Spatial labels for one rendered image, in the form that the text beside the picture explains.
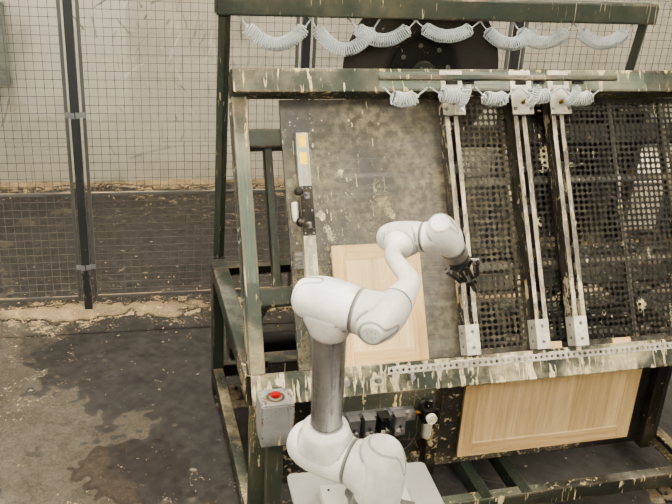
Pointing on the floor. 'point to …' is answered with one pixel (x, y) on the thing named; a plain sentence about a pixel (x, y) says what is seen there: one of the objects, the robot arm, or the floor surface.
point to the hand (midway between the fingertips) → (472, 283)
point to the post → (273, 474)
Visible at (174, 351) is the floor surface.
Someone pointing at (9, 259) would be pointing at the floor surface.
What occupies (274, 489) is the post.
